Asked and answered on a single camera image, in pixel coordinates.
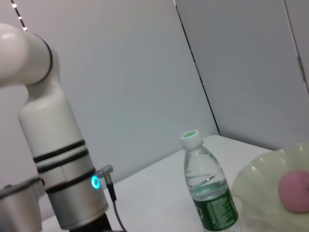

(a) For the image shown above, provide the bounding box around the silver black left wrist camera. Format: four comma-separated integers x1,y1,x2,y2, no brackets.
0,177,46,232

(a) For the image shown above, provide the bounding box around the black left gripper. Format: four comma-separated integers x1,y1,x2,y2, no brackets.
64,212,113,232

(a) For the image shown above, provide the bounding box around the clear water bottle green label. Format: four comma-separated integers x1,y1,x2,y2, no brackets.
179,129,239,232

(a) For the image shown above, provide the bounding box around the pink toy peach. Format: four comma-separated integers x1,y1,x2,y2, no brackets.
278,170,309,213

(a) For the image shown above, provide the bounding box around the left gripper cable with plug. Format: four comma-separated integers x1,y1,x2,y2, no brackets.
96,164,128,232

